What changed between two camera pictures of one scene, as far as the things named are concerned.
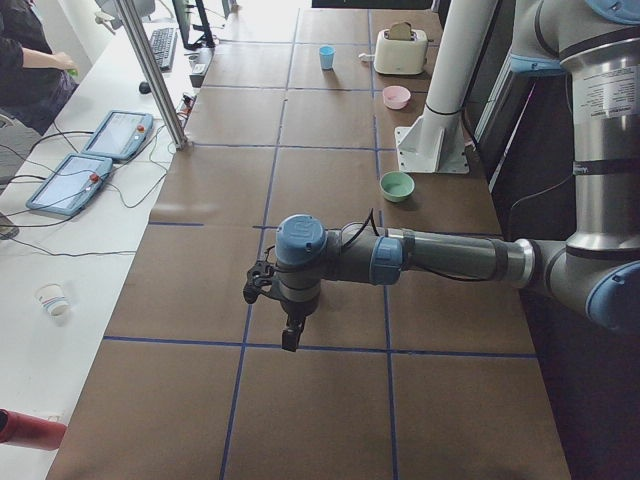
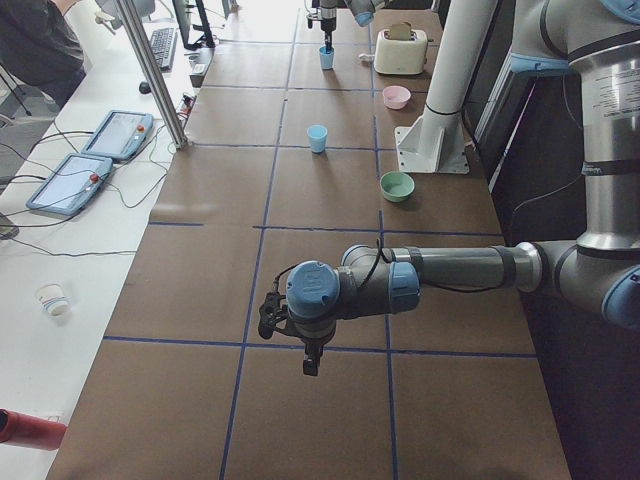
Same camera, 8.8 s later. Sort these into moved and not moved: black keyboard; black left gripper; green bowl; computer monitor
Moved: black left gripper
Not moved: computer monitor; black keyboard; green bowl
